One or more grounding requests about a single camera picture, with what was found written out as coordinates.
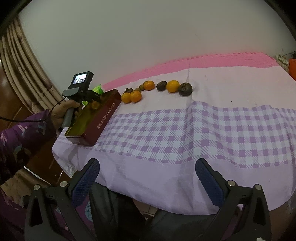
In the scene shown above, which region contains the red gold toffee tin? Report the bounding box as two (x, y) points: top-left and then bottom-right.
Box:
(65, 89), (121, 146)

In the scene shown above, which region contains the orange tangerine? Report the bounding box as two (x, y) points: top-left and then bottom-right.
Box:
(130, 90), (142, 103)
(144, 80), (155, 91)
(166, 80), (180, 93)
(121, 92), (131, 103)

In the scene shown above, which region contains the dark mangosteen small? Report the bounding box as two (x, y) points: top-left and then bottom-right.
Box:
(156, 81), (167, 91)

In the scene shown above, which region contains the dark mangosteen large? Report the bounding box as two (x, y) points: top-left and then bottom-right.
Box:
(178, 82), (193, 96)

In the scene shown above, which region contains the person's left hand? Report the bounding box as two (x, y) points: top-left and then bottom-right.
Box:
(50, 100), (80, 130)

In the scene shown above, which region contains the green tissue pack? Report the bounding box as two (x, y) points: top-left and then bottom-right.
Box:
(93, 84), (104, 94)

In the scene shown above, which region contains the beige striped curtain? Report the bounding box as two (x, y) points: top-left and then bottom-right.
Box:
(1, 17), (62, 113)

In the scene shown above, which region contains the purple patterned left sleeve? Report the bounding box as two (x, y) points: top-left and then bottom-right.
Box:
(1, 110), (56, 185)

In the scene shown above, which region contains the purple checked tablecloth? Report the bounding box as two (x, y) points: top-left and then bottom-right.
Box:
(53, 66), (295, 214)

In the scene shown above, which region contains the black cable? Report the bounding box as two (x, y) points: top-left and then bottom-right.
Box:
(0, 96), (68, 123)

